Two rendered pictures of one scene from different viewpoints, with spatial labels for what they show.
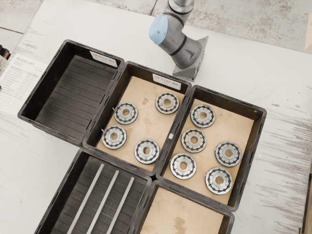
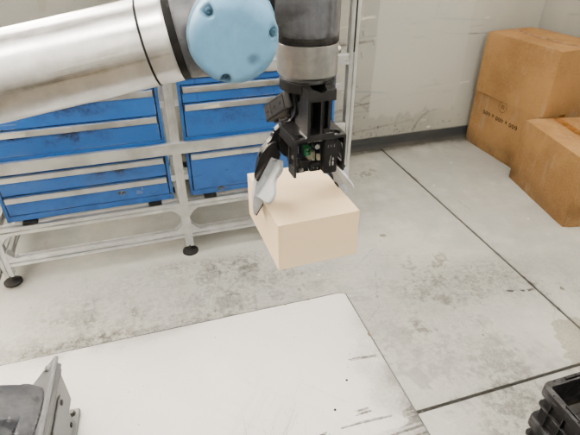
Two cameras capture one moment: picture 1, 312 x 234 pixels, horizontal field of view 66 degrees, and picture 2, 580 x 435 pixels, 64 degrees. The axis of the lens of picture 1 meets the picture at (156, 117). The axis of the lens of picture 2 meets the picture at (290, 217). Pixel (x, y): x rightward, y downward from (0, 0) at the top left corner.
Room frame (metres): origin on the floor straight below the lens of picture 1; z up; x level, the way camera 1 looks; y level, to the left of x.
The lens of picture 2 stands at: (0.05, -0.22, 1.46)
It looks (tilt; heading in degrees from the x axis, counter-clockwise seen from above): 33 degrees down; 316
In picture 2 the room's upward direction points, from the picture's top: straight up
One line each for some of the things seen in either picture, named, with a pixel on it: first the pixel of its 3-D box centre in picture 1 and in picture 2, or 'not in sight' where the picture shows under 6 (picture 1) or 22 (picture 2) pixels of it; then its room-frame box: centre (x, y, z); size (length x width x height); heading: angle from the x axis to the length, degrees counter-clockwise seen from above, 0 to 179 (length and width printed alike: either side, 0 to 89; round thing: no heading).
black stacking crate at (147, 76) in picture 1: (140, 118); not in sight; (0.33, 0.06, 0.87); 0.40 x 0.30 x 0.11; 148
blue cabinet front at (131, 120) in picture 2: not in sight; (78, 154); (1.97, -0.83, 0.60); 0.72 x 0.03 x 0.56; 63
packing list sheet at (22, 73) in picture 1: (16, 83); not in sight; (0.69, 0.69, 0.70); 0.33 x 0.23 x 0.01; 153
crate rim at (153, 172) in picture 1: (139, 114); not in sight; (0.33, 0.06, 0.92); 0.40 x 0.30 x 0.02; 148
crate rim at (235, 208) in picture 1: (212, 143); not in sight; (0.17, -0.19, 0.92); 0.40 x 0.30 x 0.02; 148
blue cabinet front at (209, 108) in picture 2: not in sight; (261, 133); (1.60, -1.54, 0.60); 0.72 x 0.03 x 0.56; 63
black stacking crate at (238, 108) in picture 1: (210, 146); not in sight; (0.17, -0.19, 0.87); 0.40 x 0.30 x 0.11; 148
